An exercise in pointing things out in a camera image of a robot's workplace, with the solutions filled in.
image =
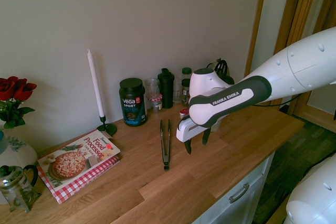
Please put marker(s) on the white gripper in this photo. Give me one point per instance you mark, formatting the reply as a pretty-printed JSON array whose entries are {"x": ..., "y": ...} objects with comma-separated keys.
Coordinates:
[{"x": 187, "y": 130}]

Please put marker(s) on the black and steel tongs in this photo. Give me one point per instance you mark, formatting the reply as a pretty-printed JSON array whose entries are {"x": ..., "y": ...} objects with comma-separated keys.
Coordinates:
[{"x": 166, "y": 145}]

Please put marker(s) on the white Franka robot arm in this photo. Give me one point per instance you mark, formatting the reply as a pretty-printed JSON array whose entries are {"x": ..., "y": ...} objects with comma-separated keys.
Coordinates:
[{"x": 302, "y": 64}]

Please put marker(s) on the black candle holder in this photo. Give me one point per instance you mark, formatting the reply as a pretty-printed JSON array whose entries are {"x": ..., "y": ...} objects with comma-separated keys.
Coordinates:
[{"x": 107, "y": 127}]

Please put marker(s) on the small red lidded jar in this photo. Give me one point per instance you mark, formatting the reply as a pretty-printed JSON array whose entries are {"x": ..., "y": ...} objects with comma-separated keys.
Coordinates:
[{"x": 183, "y": 113}]

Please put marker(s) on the small clear drinking glass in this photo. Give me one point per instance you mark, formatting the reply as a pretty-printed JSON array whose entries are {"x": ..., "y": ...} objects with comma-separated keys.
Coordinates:
[{"x": 177, "y": 94}]

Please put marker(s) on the spice jar with green lid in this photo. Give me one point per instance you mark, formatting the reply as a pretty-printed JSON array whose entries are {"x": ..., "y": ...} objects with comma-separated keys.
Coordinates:
[
  {"x": 186, "y": 90},
  {"x": 186, "y": 73}
]

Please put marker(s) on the jar with red checkered lid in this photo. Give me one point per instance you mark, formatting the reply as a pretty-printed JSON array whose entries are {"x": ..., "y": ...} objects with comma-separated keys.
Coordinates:
[{"x": 156, "y": 103}]

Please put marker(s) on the black shaker bottle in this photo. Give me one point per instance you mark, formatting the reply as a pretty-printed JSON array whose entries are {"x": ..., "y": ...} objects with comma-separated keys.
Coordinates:
[{"x": 166, "y": 90}]

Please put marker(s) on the clear glass jar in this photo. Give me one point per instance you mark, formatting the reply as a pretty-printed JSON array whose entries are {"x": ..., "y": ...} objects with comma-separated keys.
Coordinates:
[{"x": 152, "y": 86}]

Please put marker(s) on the black Vega protein tub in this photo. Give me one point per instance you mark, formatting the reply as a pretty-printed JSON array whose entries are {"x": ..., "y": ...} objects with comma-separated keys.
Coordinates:
[{"x": 132, "y": 103}]

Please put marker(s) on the black slotted spatula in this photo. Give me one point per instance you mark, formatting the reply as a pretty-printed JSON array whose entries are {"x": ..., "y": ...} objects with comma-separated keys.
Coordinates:
[{"x": 222, "y": 68}]

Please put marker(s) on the tall white candle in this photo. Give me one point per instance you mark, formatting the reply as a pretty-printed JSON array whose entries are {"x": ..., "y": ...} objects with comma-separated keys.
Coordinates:
[{"x": 96, "y": 85}]

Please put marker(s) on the Food Processor cookbook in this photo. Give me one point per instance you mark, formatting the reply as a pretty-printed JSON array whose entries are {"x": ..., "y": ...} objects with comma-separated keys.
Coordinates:
[{"x": 76, "y": 158}]

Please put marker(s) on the red checkered cookbook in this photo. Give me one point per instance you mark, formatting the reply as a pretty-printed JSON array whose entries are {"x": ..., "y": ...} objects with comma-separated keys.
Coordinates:
[{"x": 78, "y": 187}]

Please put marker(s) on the white floral vase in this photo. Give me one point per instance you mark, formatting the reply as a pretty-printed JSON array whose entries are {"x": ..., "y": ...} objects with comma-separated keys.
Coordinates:
[{"x": 18, "y": 153}]

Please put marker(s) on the glass French press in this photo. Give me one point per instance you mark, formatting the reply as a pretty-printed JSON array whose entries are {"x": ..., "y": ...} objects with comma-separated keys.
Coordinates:
[{"x": 17, "y": 190}]

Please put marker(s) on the red roses bouquet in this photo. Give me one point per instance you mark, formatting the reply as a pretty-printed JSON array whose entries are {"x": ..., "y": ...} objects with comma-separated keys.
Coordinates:
[{"x": 14, "y": 95}]

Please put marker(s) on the wooden door frame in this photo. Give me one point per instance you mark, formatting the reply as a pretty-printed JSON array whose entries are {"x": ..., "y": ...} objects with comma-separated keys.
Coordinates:
[{"x": 258, "y": 19}]

